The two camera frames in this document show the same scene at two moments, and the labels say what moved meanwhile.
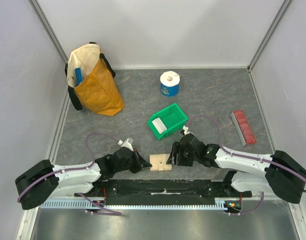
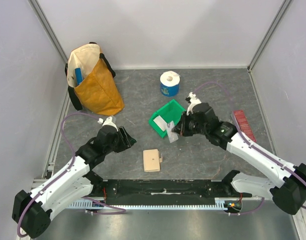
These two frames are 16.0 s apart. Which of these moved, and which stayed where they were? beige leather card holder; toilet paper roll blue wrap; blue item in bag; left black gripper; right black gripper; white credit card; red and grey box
Moved: white credit card; left black gripper; right black gripper; beige leather card holder
Stayed: red and grey box; toilet paper roll blue wrap; blue item in bag
